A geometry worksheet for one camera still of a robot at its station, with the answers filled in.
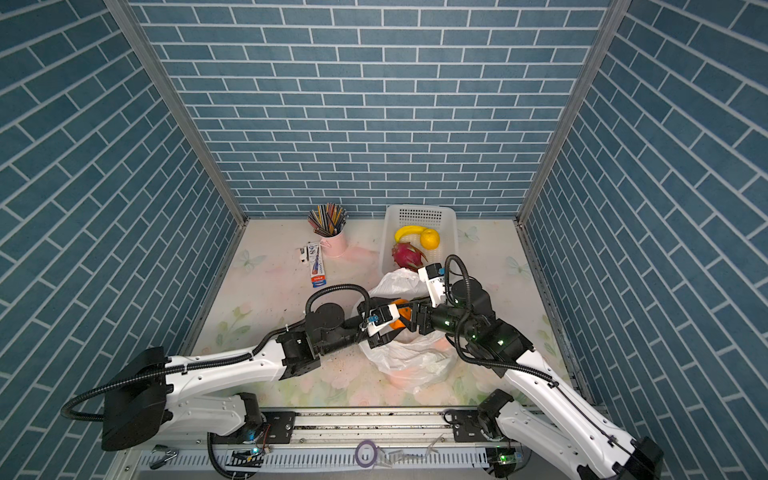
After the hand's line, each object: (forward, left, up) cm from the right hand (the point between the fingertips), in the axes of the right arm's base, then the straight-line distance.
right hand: (395, 305), depth 68 cm
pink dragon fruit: (+29, -1, -18) cm, 35 cm away
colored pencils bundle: (+38, +28, -11) cm, 48 cm away
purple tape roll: (-26, +8, -25) cm, 37 cm away
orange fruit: (-5, -3, +7) cm, 9 cm away
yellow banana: (+44, +1, -21) cm, 49 cm away
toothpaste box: (+24, +30, -23) cm, 45 cm away
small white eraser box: (+30, +37, -23) cm, 53 cm away
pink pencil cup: (+32, +25, -18) cm, 44 cm away
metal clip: (-30, +53, -23) cm, 65 cm away
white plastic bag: (-7, -4, -16) cm, 18 cm away
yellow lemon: (+39, -9, -20) cm, 45 cm away
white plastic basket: (+49, -12, -19) cm, 54 cm away
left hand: (0, -2, -2) cm, 3 cm away
